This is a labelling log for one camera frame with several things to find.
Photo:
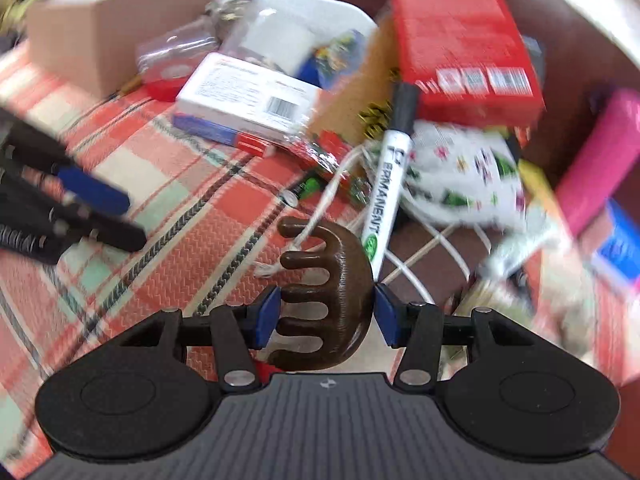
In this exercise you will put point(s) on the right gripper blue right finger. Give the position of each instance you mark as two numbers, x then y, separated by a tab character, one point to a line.
416	328

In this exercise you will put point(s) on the colourful card box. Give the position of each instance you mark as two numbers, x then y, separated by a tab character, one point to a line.
339	58

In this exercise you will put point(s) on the white medicine box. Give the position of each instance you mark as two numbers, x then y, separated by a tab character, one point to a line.
242	96

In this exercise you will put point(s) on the brown cardboard box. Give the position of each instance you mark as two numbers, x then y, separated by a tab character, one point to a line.
92	43

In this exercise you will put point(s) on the white christmas print pouch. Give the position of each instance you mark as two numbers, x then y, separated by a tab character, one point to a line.
463	175

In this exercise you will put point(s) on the blue red flat box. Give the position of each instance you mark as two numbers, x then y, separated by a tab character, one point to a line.
240	139

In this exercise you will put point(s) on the patterned foil packet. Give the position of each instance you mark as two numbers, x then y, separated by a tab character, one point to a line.
224	13

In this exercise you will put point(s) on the clear plastic container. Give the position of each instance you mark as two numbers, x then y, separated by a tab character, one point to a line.
270	38

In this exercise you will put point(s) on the white tube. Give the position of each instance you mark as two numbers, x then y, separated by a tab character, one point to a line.
514	250

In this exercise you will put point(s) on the brown wooden claw comb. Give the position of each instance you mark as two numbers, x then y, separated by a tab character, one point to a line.
347	294

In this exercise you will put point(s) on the brown snack bag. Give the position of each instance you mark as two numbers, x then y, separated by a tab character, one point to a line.
338	109

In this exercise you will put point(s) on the brown wooden headboard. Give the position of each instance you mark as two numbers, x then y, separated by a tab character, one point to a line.
579	58

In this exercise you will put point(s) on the pink thermos bottle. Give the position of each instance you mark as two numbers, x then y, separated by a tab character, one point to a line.
603	161

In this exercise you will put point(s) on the clear plastic cup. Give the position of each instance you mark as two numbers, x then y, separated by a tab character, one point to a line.
174	55

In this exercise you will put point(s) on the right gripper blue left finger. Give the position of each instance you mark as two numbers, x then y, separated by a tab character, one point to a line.
237	330

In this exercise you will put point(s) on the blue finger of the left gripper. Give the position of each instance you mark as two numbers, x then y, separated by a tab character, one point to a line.
111	231
94	192

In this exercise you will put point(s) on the black white permanent marker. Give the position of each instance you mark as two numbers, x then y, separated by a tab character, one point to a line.
392	165

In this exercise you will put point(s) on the brown white striped bundle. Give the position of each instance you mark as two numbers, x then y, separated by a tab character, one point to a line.
444	263

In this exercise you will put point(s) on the large red tape roll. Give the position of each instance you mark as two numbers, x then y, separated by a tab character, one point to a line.
165	90

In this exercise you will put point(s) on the blue tissue pack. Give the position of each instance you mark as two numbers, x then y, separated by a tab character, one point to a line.
615	252

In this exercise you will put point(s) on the plaid checkered tablecloth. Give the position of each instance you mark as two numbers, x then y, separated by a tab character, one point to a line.
209	212

